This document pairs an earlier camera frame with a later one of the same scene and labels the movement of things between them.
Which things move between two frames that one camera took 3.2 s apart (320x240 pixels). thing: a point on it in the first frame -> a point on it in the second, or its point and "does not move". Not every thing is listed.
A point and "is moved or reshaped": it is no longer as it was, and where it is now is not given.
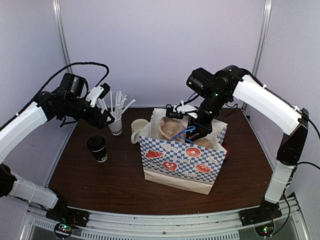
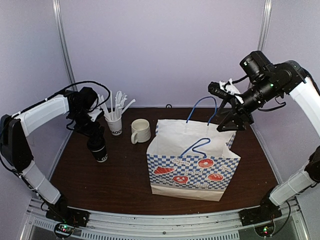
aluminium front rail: x=224 y=225 does not move
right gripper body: x=206 y=127 -> x=237 y=108
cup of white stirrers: x=120 y=99 does not move
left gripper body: x=92 y=118 -> x=91 y=130
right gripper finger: x=201 y=135 -> x=230 y=125
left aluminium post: x=57 y=9 does not move
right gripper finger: x=192 y=134 -> x=227 y=107
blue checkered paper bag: x=168 y=158 is moved or reshaped
